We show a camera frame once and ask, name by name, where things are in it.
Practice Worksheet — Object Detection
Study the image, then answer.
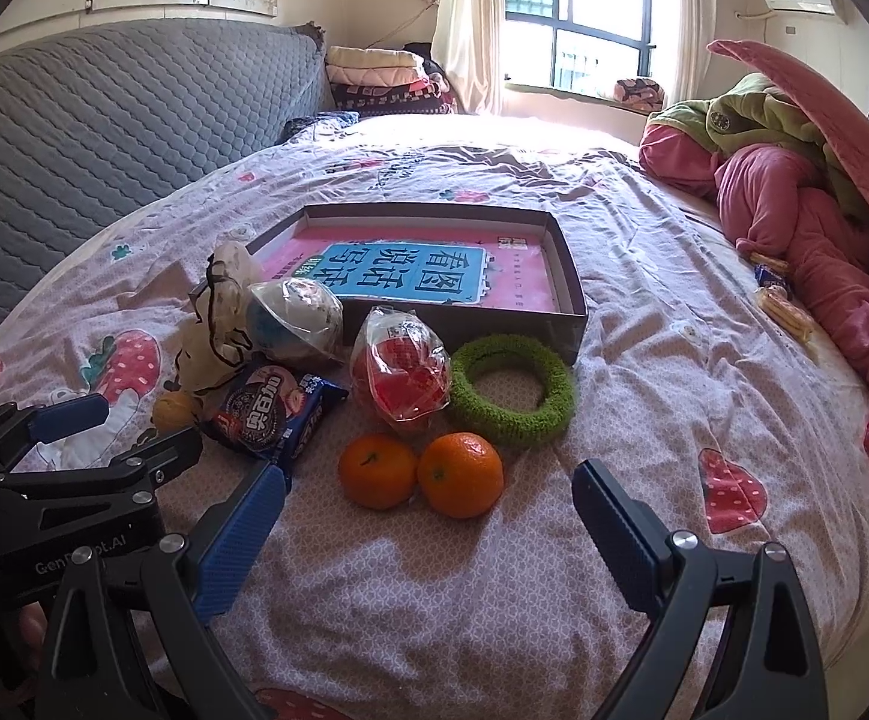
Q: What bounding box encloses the dark blue cookie packet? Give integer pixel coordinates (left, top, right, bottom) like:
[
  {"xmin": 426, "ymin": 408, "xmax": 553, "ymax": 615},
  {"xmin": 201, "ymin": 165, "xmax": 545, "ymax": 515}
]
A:
[{"xmin": 202, "ymin": 361, "xmax": 350, "ymax": 475}]

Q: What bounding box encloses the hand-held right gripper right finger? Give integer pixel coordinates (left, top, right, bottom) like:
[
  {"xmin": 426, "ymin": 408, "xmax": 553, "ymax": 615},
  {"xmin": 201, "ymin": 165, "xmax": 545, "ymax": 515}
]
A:
[{"xmin": 571, "ymin": 457, "xmax": 829, "ymax": 720}]

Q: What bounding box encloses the grey quilted headboard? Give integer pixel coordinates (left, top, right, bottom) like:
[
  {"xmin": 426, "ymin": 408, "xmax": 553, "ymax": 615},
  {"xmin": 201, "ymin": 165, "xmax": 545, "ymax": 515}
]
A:
[{"xmin": 0, "ymin": 19, "xmax": 334, "ymax": 361}]

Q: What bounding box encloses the floral cushion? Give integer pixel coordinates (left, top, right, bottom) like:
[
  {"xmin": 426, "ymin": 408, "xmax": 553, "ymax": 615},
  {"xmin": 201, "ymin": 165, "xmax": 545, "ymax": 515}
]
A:
[{"xmin": 615, "ymin": 76, "xmax": 664, "ymax": 112}]

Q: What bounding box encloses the white drawstring mesh bag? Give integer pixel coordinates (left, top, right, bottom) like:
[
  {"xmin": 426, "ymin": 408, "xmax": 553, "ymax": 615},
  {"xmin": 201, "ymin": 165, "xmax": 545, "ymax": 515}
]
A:
[{"xmin": 178, "ymin": 242, "xmax": 265, "ymax": 396}]

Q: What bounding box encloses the green fluffy ring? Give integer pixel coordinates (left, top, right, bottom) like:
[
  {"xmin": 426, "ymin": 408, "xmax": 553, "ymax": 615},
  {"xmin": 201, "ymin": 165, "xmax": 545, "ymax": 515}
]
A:
[{"xmin": 445, "ymin": 334, "xmax": 577, "ymax": 445}]

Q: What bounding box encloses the blue toy egg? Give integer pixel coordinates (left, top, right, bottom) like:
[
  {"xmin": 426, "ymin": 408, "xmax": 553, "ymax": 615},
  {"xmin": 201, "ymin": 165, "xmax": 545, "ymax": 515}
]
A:
[{"xmin": 245, "ymin": 277, "xmax": 346, "ymax": 370}]

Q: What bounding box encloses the yellow biscuit packet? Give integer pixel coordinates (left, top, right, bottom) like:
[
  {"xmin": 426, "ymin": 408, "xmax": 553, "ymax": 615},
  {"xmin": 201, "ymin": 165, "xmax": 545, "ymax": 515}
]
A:
[{"xmin": 757, "ymin": 286, "xmax": 818, "ymax": 346}]

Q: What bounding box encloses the red toy egg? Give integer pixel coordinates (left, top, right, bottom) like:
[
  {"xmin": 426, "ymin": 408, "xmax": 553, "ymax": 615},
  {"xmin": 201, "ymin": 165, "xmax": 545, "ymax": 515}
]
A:
[{"xmin": 349, "ymin": 306, "xmax": 453, "ymax": 436}]

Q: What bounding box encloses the cream curtain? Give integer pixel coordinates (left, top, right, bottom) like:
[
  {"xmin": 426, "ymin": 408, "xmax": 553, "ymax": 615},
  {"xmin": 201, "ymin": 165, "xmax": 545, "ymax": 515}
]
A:
[
  {"xmin": 648, "ymin": 0, "xmax": 717, "ymax": 102},
  {"xmin": 430, "ymin": 0, "xmax": 507, "ymax": 117}
]

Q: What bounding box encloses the pink box tray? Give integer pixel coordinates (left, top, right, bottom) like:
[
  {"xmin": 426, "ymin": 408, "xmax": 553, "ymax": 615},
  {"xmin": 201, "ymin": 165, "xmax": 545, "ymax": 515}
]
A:
[{"xmin": 188, "ymin": 202, "xmax": 589, "ymax": 367}]

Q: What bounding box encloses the stack of folded blankets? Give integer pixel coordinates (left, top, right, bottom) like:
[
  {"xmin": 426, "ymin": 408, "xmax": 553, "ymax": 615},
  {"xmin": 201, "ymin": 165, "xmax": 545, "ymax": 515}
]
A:
[{"xmin": 325, "ymin": 45, "xmax": 454, "ymax": 117}]

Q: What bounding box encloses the small yellow object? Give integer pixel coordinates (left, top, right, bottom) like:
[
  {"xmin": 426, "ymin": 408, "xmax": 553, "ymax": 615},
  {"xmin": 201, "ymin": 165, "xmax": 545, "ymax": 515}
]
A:
[{"xmin": 153, "ymin": 388, "xmax": 203, "ymax": 432}]

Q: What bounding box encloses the pink cushion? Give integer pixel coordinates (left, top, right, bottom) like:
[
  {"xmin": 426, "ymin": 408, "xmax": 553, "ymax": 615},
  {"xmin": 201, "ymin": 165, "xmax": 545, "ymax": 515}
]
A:
[{"xmin": 708, "ymin": 39, "xmax": 869, "ymax": 293}]

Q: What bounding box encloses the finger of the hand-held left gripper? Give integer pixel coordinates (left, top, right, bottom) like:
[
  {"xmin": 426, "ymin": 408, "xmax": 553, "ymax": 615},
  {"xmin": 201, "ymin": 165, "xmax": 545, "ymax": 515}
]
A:
[
  {"xmin": 0, "ymin": 392, "xmax": 112, "ymax": 470},
  {"xmin": 0, "ymin": 427, "xmax": 205, "ymax": 497}
]

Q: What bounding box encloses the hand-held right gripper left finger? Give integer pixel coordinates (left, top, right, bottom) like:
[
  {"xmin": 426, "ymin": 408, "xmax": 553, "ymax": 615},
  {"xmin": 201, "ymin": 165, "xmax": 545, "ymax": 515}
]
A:
[{"xmin": 33, "ymin": 461, "xmax": 289, "ymax": 720}]

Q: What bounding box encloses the orange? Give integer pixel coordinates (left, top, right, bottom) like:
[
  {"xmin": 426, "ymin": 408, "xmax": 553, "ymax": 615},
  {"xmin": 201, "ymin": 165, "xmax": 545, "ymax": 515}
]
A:
[
  {"xmin": 337, "ymin": 433, "xmax": 418, "ymax": 511},
  {"xmin": 416, "ymin": 431, "xmax": 505, "ymax": 520}
]

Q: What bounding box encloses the green blanket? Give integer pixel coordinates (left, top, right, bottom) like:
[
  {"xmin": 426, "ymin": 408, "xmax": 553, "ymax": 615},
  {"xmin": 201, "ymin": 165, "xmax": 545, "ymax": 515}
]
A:
[{"xmin": 648, "ymin": 73, "xmax": 869, "ymax": 218}]

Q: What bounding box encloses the pink blanket pile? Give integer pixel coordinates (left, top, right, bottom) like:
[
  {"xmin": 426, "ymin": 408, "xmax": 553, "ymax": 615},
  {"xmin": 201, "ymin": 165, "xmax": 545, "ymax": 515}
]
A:
[{"xmin": 639, "ymin": 124, "xmax": 869, "ymax": 410}]

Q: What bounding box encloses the window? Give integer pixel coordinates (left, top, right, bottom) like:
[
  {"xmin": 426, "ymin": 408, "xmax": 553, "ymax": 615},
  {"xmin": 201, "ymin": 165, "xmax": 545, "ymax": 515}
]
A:
[{"xmin": 504, "ymin": 0, "xmax": 657, "ymax": 95}]

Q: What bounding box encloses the pink book with blue label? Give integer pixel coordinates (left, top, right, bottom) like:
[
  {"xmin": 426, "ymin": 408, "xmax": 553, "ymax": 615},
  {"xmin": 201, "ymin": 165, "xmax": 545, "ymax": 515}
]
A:
[{"xmin": 250, "ymin": 221, "xmax": 559, "ymax": 314}]

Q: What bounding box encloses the dark blue cloth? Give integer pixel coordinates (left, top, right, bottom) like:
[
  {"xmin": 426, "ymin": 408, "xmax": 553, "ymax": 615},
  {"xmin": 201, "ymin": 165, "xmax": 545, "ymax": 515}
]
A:
[{"xmin": 282, "ymin": 111, "xmax": 361, "ymax": 142}]

